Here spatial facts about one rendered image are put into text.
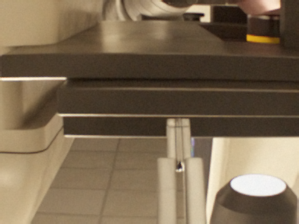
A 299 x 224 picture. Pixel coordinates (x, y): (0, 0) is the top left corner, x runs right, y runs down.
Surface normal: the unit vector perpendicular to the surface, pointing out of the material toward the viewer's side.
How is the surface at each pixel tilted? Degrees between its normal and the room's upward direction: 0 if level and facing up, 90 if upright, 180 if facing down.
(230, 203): 132
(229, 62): 90
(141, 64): 90
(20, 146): 90
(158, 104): 90
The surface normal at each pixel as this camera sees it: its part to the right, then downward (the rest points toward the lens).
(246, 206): -0.33, -0.50
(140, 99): -0.01, 0.23
